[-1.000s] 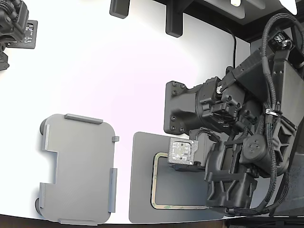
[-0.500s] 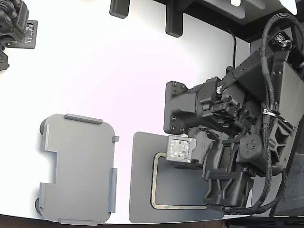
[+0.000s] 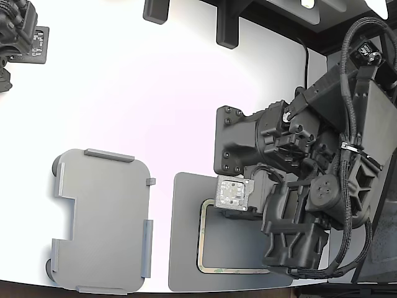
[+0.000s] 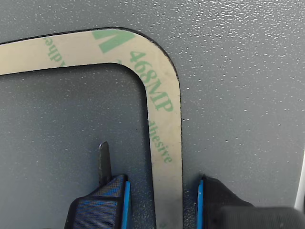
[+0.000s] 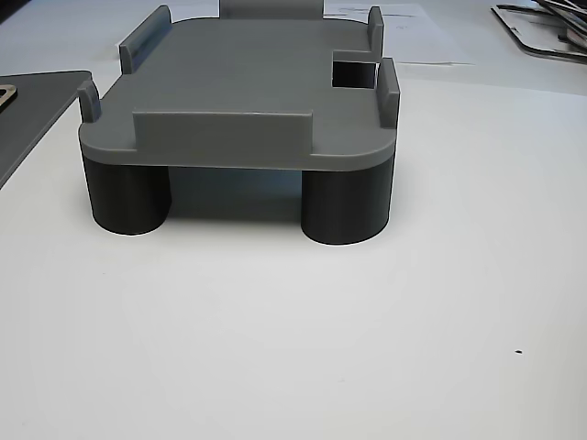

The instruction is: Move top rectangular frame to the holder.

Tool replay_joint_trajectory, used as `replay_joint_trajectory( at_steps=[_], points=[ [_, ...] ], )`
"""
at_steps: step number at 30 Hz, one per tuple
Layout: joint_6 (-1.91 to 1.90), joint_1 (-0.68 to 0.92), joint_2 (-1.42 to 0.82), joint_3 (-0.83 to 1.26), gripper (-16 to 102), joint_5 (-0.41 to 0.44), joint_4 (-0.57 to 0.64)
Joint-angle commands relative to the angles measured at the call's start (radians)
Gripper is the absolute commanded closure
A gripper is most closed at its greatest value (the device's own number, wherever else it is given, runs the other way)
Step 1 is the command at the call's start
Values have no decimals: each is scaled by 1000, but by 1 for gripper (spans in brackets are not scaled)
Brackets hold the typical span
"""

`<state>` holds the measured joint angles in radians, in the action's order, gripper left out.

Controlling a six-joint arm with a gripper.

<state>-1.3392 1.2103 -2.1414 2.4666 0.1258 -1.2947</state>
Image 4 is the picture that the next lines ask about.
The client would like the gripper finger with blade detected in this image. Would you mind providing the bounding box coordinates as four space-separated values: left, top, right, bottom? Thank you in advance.
63 141 133 229

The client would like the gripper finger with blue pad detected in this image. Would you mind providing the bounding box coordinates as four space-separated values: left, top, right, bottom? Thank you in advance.
197 175 253 229

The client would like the beige rectangular adhesive frame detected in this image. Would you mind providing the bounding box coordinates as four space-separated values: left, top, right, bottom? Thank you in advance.
0 26 183 229

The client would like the dark gray flat mat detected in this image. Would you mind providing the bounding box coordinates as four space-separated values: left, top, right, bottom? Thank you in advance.
0 0 305 229

